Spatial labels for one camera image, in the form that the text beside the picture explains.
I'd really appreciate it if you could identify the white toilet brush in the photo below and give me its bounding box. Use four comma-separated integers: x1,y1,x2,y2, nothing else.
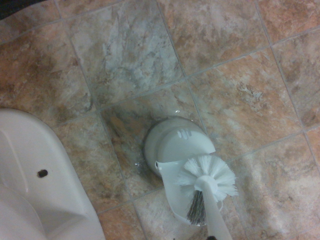
174,154,239,240

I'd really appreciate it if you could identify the white toilet brush holder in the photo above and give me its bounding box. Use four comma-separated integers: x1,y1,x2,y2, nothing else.
142,115,225,227

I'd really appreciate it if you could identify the white toilet bowl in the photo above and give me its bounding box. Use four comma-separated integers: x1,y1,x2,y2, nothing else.
0,107,107,240

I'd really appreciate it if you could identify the long black baseboard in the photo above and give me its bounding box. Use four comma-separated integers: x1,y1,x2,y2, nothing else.
0,0,48,20

